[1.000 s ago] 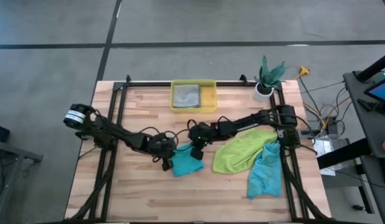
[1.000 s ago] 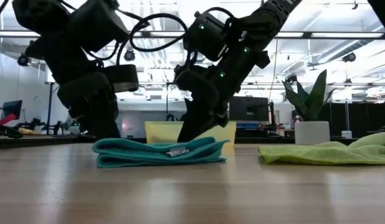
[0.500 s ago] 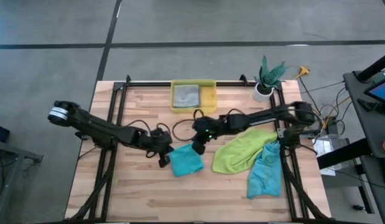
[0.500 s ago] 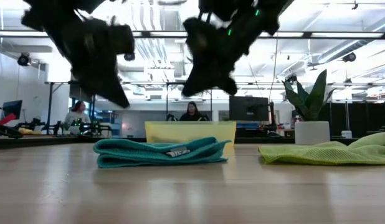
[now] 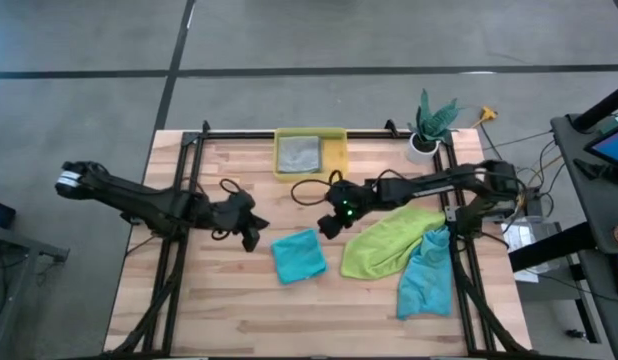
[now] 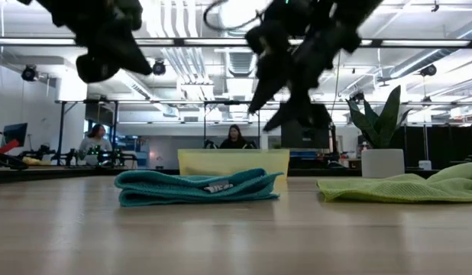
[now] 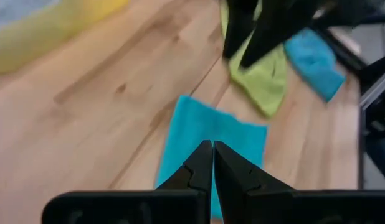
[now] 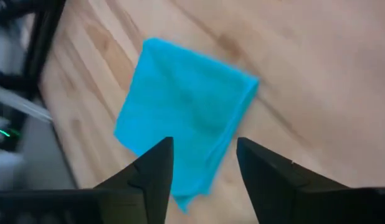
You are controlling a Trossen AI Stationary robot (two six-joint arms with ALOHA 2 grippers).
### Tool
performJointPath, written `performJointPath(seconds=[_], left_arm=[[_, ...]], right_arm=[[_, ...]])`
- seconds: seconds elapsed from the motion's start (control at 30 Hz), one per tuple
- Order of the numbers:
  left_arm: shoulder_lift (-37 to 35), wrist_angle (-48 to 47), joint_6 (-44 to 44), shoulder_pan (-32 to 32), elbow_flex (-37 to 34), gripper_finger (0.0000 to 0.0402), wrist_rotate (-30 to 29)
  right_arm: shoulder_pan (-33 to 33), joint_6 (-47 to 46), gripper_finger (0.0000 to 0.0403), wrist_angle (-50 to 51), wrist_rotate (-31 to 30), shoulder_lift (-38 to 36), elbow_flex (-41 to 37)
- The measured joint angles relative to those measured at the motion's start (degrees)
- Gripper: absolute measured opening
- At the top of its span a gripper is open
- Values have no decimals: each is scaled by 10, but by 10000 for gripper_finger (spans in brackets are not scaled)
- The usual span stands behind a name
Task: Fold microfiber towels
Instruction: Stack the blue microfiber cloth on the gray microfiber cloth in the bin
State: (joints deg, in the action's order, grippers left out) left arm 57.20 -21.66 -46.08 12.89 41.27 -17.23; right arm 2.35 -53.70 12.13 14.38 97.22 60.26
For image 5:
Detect yellow plastic bin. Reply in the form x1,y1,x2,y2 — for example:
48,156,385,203
272,126,350,184

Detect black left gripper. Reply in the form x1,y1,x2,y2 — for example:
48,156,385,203
223,191,270,254

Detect yellow cable plug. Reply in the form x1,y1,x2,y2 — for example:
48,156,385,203
471,105,500,129

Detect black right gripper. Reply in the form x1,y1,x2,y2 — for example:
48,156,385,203
317,179,371,241

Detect lime green microfiber towel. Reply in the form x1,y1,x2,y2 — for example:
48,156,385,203
340,202,448,281

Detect grey metal stand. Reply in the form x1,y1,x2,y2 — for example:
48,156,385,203
0,223,71,360

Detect snake plant in white pot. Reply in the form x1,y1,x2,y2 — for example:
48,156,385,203
406,88,465,164

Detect tablet with blue screen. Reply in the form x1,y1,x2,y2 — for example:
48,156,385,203
583,127,618,169

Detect sky blue microfiber towel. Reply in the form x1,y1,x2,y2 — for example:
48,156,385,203
396,225,455,322

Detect teal microfiber towel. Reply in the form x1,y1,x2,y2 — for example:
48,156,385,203
270,228,329,286

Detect black desk gadget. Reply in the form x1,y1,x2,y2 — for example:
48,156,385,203
572,157,618,185

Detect black aluminium table frame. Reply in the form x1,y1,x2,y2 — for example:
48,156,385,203
102,118,536,359

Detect dark grey side desk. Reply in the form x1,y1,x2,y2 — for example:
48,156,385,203
508,113,618,360

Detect grey microfiber towel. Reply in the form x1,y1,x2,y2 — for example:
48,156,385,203
277,135,322,174

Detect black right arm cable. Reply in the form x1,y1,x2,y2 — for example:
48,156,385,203
290,169,345,207

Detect clear plastic container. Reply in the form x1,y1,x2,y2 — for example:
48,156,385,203
501,215,564,284

